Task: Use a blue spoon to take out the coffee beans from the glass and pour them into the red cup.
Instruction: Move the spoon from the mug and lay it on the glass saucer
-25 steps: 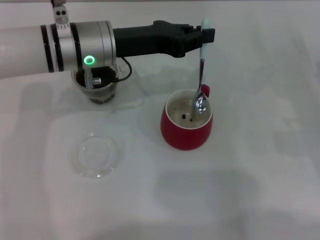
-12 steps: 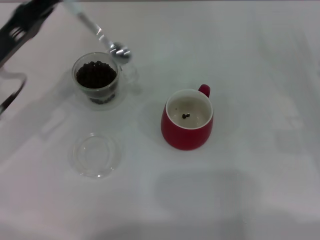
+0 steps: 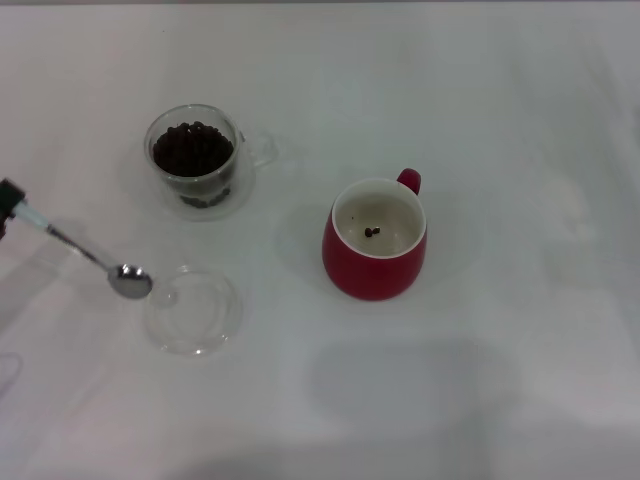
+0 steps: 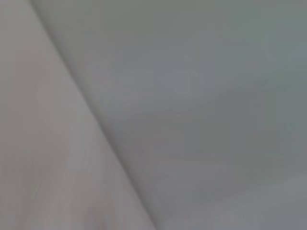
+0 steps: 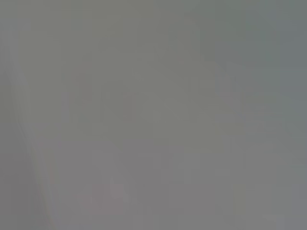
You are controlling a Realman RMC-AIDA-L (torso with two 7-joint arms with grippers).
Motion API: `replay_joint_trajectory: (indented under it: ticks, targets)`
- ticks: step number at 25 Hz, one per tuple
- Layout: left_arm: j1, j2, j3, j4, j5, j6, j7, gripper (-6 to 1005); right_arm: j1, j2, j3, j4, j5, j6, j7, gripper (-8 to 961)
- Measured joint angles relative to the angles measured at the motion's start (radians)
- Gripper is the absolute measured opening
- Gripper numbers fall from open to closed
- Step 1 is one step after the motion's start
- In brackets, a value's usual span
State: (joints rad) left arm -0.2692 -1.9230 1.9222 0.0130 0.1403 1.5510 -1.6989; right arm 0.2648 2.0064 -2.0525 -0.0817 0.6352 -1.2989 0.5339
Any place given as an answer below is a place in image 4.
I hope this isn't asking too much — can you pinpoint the white tablecloth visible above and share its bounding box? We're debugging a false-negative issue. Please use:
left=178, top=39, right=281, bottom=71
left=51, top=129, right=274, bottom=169
left=0, top=0, right=307, bottom=230

